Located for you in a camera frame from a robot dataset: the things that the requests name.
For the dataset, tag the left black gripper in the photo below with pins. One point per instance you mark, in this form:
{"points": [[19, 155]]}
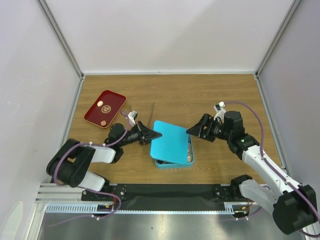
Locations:
{"points": [[145, 135]]}

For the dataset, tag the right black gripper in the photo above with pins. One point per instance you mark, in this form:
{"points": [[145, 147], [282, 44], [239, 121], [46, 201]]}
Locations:
{"points": [[197, 129]]}

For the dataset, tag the teal tin lid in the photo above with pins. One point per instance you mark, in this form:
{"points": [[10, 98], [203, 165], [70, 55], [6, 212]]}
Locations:
{"points": [[172, 147]]}

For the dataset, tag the metal tongs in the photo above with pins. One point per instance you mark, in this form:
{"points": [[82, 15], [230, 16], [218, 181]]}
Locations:
{"points": [[151, 113]]}

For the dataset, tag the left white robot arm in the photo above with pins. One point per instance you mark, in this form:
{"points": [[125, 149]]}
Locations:
{"points": [[70, 165]]}

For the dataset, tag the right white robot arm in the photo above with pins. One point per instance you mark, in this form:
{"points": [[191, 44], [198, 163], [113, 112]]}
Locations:
{"points": [[293, 206]]}

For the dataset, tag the teal square tin box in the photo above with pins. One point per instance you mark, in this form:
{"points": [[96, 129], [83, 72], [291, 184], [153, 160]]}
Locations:
{"points": [[190, 159]]}

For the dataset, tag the red lacquer tray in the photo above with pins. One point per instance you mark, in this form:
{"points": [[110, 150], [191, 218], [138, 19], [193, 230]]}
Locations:
{"points": [[112, 104]]}

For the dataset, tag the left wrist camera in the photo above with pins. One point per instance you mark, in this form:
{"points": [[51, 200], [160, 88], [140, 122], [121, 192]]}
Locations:
{"points": [[132, 117]]}

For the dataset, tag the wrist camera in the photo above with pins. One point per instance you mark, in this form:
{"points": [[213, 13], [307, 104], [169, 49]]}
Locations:
{"points": [[132, 117], [220, 112]]}

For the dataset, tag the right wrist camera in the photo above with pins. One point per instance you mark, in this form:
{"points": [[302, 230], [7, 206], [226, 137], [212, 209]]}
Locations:
{"points": [[220, 112]]}

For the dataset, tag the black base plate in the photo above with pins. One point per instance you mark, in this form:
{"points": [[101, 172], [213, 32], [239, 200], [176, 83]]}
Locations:
{"points": [[172, 197]]}

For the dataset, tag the aluminium frame rail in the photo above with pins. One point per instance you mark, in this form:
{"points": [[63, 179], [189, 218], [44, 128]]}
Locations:
{"points": [[83, 201]]}

